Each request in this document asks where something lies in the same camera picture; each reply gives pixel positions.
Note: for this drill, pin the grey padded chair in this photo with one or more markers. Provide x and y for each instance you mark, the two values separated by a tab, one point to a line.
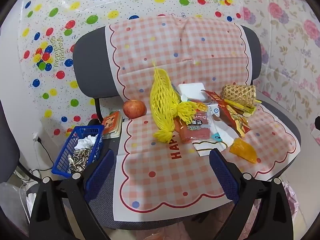
90	62

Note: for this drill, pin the woven bamboo basket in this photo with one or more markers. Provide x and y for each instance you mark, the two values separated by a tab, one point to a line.
236	93

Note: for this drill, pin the white wall charger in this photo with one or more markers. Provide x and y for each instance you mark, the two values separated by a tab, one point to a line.
36	137

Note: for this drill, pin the red snack packet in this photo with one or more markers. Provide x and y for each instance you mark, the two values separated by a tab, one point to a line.
231	116

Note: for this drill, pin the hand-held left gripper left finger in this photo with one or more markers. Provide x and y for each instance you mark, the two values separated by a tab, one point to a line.
100	172

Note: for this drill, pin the yellow stick packet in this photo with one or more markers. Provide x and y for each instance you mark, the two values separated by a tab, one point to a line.
240	106

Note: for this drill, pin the floral print plastic sheet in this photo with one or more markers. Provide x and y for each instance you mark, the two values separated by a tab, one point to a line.
287	42

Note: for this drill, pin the white and blue packet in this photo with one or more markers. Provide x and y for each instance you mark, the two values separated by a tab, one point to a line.
215	110

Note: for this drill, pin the balloon print plastic sheet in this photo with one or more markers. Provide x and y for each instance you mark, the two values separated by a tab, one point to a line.
75	17

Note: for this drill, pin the blue plastic basket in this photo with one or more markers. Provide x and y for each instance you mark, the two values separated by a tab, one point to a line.
62	155

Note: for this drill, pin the white paper bag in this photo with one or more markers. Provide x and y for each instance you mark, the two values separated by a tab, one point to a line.
212	147

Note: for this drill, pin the yellow foam fruit net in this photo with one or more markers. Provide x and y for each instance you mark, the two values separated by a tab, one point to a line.
162	100

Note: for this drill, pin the pile of sunflower seed shells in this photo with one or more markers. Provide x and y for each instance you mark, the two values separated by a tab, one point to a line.
80	157

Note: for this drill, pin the crumpled white tissue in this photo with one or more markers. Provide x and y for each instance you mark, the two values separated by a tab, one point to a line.
83	142

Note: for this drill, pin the white plastic bag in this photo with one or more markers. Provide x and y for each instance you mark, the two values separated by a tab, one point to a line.
15	197

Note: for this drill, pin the white foam container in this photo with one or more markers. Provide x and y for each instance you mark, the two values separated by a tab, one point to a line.
191	90

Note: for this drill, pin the red apple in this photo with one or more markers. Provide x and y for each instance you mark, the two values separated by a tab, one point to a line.
133	108

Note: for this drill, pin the orange translucent wrapper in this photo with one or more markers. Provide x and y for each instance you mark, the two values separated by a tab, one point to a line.
243	151

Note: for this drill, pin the dark chair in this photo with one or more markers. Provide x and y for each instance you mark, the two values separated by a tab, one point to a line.
7	142

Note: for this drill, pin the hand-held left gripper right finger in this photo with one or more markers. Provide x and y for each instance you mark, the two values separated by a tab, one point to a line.
225	175

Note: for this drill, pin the pink trash bag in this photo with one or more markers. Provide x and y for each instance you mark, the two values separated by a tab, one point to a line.
291	197

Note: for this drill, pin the red and orange booklet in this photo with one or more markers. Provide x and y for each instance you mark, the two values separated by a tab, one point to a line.
111	125

